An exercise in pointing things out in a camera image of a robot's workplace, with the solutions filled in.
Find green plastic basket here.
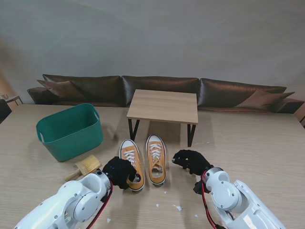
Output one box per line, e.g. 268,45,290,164
35,103,104,163

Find red cable on arm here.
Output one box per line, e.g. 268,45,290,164
85,181,114,229
201,170,219,229

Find yellow canvas sneaker white laces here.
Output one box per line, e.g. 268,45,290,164
145,135,167,187
118,139,145,192

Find red cable on left arm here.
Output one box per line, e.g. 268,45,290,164
85,181,114,229

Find small wooden side table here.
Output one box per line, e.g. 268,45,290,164
0,94,24,105

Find dark brown leather sofa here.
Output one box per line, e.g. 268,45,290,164
27,73,305,115

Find red cable on right arm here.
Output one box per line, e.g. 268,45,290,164
201,170,219,229

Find small wooden table black legs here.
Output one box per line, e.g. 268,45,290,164
126,89,199,147

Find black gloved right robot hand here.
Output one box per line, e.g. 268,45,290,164
171,149,214,176

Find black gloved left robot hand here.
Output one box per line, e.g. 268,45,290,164
102,156,137,191

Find wooden brush pale bristles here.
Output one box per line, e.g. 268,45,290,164
64,154,102,182

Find brown leather cushion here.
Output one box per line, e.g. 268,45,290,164
234,89,295,109
37,80,88,101

